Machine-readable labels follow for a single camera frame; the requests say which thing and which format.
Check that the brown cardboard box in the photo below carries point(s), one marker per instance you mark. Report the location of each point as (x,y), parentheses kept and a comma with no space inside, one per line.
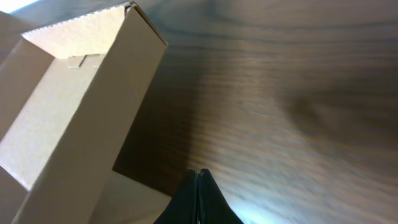
(69,94)

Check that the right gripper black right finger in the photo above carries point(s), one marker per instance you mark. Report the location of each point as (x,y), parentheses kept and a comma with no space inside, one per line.
(212,206)

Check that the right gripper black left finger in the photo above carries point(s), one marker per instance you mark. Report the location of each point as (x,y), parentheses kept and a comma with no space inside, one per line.
(183,206)

